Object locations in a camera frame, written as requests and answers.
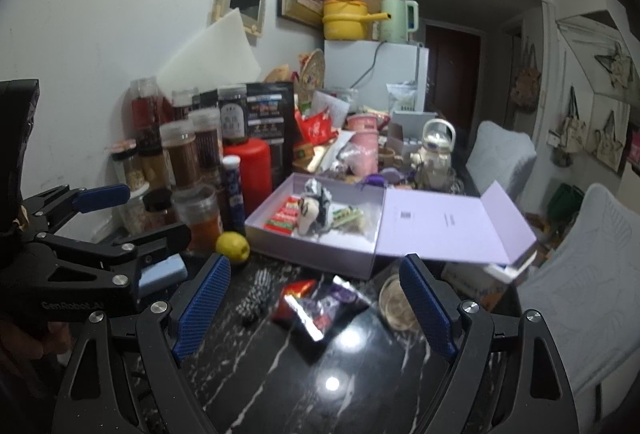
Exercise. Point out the dark label jar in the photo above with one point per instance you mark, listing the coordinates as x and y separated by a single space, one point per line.
232 104

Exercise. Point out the blue white tube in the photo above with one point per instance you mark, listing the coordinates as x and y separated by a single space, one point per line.
232 175

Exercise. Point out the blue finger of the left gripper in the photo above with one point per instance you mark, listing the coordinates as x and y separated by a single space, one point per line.
100 198

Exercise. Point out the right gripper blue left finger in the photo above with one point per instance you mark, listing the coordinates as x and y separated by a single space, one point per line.
195 304

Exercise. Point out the orange white cardboard box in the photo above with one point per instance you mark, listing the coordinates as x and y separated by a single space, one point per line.
484 284

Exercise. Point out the red snack bag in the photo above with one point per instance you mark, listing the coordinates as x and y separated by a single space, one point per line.
316 129

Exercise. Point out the white foam board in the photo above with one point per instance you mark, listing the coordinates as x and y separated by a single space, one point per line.
218 56

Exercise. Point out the amber liquid plastic jar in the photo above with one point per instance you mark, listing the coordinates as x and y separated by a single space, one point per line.
198 208

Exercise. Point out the clear zip bag white powder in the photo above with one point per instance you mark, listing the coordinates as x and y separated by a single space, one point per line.
356 220

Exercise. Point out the white mini fridge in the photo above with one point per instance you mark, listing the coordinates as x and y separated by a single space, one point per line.
363 69

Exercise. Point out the purple snack packet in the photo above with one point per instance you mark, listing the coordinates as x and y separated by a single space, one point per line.
316 307

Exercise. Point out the green electric kettle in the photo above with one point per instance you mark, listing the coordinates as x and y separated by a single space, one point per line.
403 21

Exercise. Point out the white box of bottles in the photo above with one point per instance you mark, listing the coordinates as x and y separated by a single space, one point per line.
405 129

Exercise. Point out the wall intercom panel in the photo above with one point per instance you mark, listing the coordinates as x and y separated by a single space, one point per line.
252 13

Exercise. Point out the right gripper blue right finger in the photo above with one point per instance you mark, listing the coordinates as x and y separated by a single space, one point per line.
437 315

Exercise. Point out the yellow lemon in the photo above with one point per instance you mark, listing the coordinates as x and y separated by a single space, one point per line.
234 247

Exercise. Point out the pink tumbler cup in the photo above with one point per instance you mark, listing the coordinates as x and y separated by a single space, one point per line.
364 160

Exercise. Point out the black printed package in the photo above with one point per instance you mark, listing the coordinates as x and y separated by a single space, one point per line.
270 117

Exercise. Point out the brown ceramic mug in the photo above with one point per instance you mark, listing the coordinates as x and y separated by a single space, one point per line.
387 158

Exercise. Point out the red white snack packet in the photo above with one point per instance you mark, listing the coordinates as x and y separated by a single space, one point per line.
284 220

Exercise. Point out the brown powder jar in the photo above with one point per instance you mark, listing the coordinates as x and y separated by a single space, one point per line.
181 154

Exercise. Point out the white plush toy with glasses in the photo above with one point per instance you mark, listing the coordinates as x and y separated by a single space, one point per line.
308 212

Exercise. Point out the red cylindrical canister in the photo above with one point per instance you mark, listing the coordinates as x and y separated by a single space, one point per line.
255 171

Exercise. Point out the grey leaf pattern cushion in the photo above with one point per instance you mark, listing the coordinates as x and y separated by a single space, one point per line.
501 156

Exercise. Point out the black white gingham cloth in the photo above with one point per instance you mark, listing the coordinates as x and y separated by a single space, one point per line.
313 188

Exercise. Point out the woven round trivet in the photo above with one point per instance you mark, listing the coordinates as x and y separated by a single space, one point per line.
312 70

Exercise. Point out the clear bag round cake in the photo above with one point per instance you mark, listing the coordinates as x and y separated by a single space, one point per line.
395 308

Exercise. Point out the yellow enamel pot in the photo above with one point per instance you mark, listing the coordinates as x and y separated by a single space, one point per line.
349 20

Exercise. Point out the open lavender gift box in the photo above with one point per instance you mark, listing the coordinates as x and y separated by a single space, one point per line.
438 227

